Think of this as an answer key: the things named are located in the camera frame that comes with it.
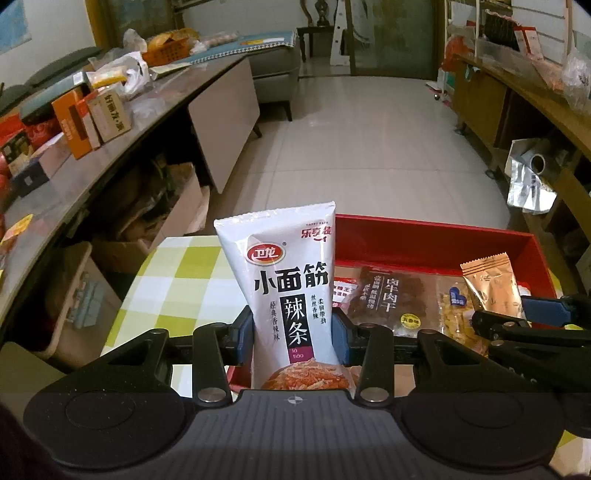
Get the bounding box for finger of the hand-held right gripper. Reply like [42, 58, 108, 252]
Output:
[471, 310, 591, 355]
[521, 292, 591, 328]

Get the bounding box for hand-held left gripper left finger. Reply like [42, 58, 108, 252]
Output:
[65, 307, 254, 408]

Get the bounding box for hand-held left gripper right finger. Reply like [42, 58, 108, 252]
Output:
[331, 307, 514, 408]

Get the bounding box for red white snack packet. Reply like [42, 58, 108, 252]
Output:
[332, 277, 361, 311]

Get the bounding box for gold snack packet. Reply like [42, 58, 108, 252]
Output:
[460, 252, 527, 324]

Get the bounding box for clear waffle packet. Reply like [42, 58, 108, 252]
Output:
[436, 277, 491, 356]

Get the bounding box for dark jerky packet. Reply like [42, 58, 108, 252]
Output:
[346, 265, 439, 341]

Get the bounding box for white spicy strip packet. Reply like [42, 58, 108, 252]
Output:
[213, 200, 362, 392]

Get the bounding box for red box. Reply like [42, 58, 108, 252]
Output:
[228, 215, 560, 400]

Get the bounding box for green checkered tablecloth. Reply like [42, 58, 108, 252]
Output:
[99, 235, 591, 478]

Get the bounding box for beige storage bin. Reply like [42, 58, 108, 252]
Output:
[32, 240, 122, 365]

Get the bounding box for grey sideboard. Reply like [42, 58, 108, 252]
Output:
[0, 53, 263, 356]

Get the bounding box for wooden shelf unit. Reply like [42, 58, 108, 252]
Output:
[450, 51, 591, 324]

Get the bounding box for clear plastic bag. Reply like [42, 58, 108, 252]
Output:
[561, 44, 591, 114]

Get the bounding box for yellow sachet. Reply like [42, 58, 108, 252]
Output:
[0, 213, 35, 252]

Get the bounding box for cream carton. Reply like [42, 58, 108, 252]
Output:
[88, 90, 132, 143]

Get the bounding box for dark flat carton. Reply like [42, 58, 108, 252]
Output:
[9, 134, 72, 197]

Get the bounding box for orange carton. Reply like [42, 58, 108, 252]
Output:
[51, 85, 103, 160]

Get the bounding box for white plastic bag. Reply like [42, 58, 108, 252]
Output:
[85, 51, 151, 100]

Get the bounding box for white stand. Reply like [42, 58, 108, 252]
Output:
[330, 0, 356, 77]

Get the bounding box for red carton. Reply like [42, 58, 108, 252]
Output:
[21, 117, 63, 151]

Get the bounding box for orange basket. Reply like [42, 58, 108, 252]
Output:
[142, 28, 199, 68]

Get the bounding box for glass door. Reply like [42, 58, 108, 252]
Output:
[346, 0, 446, 80]

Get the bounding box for grey blue flat box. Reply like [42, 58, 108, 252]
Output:
[21, 74, 90, 125]

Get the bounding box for wall poster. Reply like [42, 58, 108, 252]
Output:
[0, 0, 33, 54]

